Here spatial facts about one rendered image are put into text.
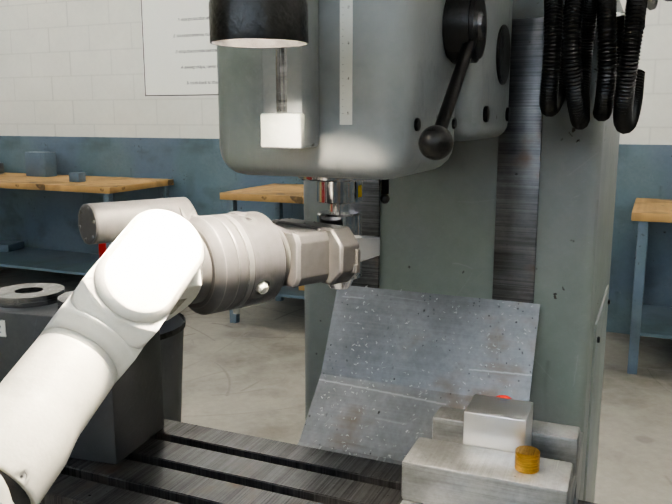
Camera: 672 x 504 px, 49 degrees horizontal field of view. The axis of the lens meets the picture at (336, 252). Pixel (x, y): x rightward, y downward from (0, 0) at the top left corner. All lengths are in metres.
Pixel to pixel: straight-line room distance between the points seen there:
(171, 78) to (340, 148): 5.41
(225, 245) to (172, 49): 5.44
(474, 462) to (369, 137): 0.32
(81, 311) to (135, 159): 5.73
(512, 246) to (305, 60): 0.55
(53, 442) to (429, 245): 0.74
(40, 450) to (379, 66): 0.40
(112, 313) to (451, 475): 0.34
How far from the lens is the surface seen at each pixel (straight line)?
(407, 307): 1.14
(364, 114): 0.65
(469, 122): 0.82
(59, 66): 6.78
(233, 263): 0.63
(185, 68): 5.97
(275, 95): 0.65
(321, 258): 0.70
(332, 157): 0.67
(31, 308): 1.01
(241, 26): 0.53
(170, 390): 2.73
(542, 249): 1.10
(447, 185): 1.11
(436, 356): 1.12
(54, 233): 6.95
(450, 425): 0.81
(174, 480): 0.94
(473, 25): 0.75
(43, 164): 6.49
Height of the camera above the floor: 1.37
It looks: 10 degrees down
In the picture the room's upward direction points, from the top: straight up
